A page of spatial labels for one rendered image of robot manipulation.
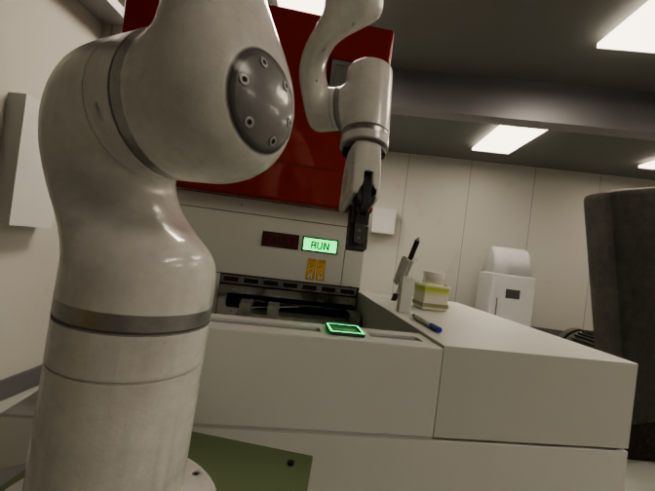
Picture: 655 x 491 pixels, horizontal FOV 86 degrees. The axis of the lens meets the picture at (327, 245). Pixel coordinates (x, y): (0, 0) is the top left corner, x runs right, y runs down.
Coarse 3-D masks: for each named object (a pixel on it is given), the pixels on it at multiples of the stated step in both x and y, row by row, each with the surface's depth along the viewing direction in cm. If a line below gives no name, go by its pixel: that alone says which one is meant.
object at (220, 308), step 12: (228, 288) 110; (240, 288) 110; (252, 288) 111; (264, 288) 111; (312, 300) 113; (324, 300) 114; (336, 300) 114; (348, 300) 115; (216, 312) 110; (228, 312) 110
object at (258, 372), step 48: (240, 336) 51; (288, 336) 51; (336, 336) 54; (384, 336) 59; (240, 384) 51; (288, 384) 51; (336, 384) 52; (384, 384) 53; (432, 384) 54; (384, 432) 53; (432, 432) 54
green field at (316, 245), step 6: (306, 240) 114; (312, 240) 114; (318, 240) 114; (324, 240) 115; (306, 246) 114; (312, 246) 114; (318, 246) 114; (324, 246) 115; (330, 246) 115; (330, 252) 115
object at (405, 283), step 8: (400, 264) 84; (408, 264) 82; (400, 272) 85; (408, 272) 84; (400, 280) 84; (408, 280) 82; (400, 288) 83; (408, 288) 82; (400, 296) 82; (408, 296) 82; (400, 304) 82; (408, 304) 82; (400, 312) 82; (408, 312) 82
